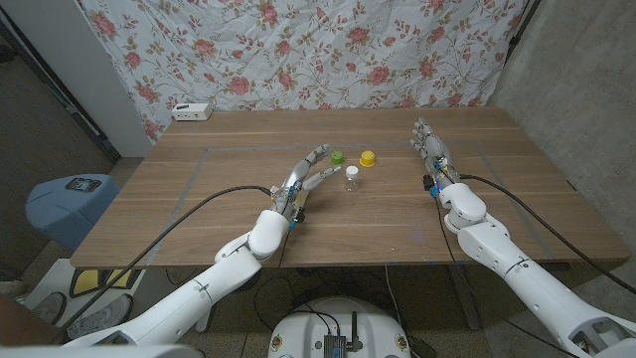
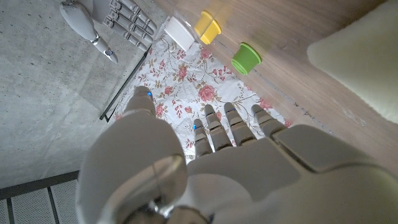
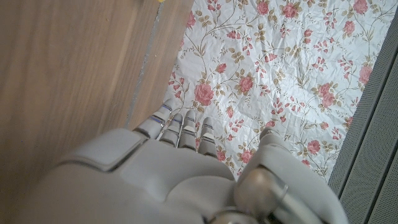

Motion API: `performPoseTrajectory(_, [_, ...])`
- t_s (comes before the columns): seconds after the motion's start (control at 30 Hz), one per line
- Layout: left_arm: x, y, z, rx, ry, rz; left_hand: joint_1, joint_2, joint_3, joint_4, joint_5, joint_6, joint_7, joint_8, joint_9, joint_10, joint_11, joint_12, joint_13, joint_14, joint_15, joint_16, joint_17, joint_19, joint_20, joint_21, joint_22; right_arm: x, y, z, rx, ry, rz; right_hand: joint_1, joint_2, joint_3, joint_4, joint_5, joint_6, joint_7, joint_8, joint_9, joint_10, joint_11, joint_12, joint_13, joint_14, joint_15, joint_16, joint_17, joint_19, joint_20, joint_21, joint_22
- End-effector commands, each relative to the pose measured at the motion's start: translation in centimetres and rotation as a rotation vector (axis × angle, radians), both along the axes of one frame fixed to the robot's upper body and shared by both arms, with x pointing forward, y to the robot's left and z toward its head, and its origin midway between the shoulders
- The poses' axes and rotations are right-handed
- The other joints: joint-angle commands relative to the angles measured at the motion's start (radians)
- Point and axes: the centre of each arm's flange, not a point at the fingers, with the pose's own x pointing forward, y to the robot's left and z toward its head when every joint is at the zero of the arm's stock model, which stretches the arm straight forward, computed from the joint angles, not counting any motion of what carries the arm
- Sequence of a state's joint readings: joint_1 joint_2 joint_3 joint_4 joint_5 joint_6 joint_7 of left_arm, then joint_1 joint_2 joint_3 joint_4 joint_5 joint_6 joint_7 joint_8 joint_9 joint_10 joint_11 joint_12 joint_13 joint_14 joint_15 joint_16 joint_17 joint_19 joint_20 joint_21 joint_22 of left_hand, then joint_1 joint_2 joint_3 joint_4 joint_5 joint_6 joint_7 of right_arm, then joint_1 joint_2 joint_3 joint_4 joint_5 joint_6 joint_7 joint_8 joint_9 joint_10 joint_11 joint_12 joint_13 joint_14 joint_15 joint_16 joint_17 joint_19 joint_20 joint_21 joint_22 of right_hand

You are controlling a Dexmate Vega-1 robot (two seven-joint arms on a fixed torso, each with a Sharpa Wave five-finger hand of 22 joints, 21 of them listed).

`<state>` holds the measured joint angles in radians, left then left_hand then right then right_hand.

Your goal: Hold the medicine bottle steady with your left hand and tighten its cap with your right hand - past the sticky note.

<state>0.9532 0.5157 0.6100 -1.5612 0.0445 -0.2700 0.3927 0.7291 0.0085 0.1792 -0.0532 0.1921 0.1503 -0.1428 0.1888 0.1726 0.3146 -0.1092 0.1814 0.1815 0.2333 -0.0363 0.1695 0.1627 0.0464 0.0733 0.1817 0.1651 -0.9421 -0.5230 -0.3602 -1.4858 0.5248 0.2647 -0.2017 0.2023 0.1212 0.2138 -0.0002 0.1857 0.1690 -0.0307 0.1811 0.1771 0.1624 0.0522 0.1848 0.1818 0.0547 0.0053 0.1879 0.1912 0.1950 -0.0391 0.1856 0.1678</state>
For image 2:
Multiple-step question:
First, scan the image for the clear medicine bottle white cap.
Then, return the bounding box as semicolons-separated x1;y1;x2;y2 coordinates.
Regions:
164;15;197;52

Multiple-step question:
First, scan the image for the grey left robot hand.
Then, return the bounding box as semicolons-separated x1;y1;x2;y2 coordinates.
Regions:
76;86;398;224

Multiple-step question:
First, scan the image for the floral backdrop cloth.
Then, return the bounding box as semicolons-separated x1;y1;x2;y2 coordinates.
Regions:
107;17;293;161

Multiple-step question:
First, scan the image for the black backdrop pole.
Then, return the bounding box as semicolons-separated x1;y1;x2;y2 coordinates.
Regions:
99;45;153;123

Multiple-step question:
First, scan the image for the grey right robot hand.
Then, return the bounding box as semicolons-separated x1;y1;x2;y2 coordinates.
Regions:
58;0;158;65

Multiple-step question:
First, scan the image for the yellow sticky note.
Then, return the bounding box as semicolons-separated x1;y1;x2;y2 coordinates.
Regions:
307;0;398;125

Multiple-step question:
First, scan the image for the green plastic cup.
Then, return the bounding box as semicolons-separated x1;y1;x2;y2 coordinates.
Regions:
230;42;262;76

